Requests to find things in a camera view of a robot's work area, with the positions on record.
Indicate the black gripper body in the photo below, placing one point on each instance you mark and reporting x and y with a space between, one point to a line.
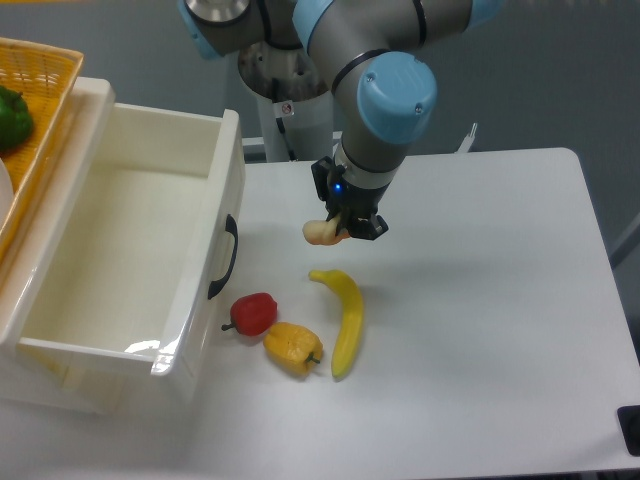
349 201

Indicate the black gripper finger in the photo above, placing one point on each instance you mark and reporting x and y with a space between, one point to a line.
367 228
336 228

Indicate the round beige bread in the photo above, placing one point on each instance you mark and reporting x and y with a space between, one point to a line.
323 233

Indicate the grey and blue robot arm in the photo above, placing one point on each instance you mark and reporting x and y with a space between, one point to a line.
338 84

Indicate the white open upper drawer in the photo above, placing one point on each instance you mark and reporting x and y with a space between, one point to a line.
126 290

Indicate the white drawer cabinet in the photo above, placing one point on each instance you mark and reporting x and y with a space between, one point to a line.
25 377

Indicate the yellow banana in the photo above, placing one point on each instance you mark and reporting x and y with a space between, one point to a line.
348 340

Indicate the red bell pepper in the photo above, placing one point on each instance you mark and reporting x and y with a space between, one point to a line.
252 315

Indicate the yellow bell pepper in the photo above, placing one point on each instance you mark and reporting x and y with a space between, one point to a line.
294 348

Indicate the yellow woven basket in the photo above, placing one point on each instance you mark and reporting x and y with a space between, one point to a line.
45 75

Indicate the black object at table edge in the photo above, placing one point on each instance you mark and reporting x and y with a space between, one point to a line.
629 420

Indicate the green bell pepper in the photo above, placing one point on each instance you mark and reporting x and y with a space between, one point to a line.
16 120

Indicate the black camera box on wrist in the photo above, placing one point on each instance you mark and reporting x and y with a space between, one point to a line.
320 173

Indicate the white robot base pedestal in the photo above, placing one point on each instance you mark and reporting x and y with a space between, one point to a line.
295 107

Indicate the black drawer handle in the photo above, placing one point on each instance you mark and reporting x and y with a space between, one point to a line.
228 258

